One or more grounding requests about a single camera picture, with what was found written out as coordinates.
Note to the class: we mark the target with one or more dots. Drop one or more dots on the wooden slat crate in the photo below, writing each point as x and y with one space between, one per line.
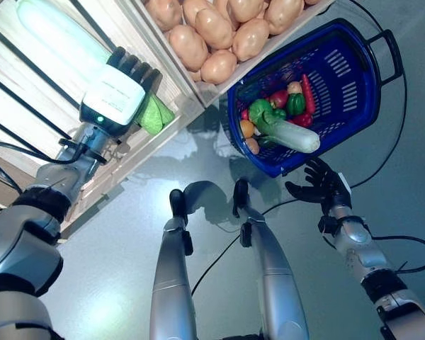
145 152
242 70

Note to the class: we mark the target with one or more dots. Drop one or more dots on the black robot left foot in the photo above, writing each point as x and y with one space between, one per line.
176 202

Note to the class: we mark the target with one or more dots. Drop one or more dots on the black robot foot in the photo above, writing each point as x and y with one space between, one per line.
241 195
176 202

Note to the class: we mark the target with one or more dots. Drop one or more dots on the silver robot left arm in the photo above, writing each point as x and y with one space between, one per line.
53 175

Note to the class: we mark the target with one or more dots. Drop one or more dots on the blue plastic shopping basket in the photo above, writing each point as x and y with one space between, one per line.
354 63

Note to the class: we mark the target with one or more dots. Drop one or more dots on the silver robot left leg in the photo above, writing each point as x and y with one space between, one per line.
170 283

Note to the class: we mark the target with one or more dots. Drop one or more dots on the green bell pepper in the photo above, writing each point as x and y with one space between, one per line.
295 103

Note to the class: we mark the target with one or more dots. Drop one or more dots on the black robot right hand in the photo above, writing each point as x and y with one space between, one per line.
331 193

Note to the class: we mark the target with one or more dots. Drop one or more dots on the small green pepper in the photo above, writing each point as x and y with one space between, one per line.
279 114

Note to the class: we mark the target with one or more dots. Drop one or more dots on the small beige onion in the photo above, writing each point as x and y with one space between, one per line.
294 87

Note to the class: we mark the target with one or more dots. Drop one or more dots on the brown potato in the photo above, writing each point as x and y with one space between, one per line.
241 7
214 28
196 8
187 47
163 14
249 39
217 67
283 16

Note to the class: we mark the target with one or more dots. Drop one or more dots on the small orange fruit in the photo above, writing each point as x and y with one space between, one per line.
247 128

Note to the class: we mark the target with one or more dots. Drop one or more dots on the beige mushroom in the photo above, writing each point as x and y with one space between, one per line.
252 145

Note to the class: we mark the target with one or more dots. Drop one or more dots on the black robot right foot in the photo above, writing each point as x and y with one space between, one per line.
241 195

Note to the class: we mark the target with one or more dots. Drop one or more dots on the small red radish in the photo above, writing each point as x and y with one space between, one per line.
245 114

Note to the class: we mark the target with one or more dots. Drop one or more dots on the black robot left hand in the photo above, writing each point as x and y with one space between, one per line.
113 93

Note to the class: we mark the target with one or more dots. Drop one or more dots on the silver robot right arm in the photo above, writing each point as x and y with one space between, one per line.
357 241

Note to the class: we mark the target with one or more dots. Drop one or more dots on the small round green lettuce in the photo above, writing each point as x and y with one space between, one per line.
260 106

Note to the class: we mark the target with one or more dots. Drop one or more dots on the green white napa cabbage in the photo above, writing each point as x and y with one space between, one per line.
56 39
297 138

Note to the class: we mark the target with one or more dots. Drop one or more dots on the dark green cucumber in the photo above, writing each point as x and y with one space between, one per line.
265 142

